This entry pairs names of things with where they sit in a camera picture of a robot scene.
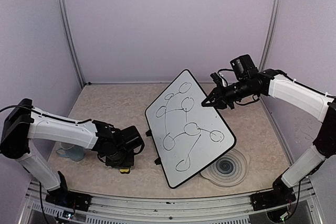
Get aluminium frame post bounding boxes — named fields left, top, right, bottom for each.
left=58, top=0, right=86, bottom=88
left=259, top=0, right=281, bottom=70

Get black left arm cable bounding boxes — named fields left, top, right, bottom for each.
left=0, top=105, right=27, bottom=113

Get grey spiral pattern plate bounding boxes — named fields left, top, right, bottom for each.
left=200, top=149, right=250, bottom=187

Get left aluminium frame post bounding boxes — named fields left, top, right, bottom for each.
left=58, top=0, right=86, bottom=88

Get light blue mug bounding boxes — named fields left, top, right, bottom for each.
left=56, top=145, right=85, bottom=162

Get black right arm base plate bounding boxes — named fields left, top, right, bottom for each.
left=250, top=190, right=297, bottom=211

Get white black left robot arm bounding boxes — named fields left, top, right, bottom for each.
left=1, top=99, right=144, bottom=206

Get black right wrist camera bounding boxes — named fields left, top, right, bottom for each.
left=230, top=55, right=259, bottom=81

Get yellow bone-shaped eraser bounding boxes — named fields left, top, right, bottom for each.
left=119, top=168, right=130, bottom=174

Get white whiteboard black frame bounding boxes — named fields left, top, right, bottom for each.
left=145, top=69, right=237, bottom=189

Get front aluminium rail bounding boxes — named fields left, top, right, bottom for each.
left=16, top=179, right=327, bottom=223

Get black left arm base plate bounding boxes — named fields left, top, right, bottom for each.
left=46, top=191, right=92, bottom=211

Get right aluminium frame post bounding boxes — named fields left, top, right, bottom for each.
left=259, top=0, right=281, bottom=70

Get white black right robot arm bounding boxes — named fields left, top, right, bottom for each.
left=202, top=69, right=335, bottom=210

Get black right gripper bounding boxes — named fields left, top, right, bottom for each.
left=202, top=77, right=257, bottom=109

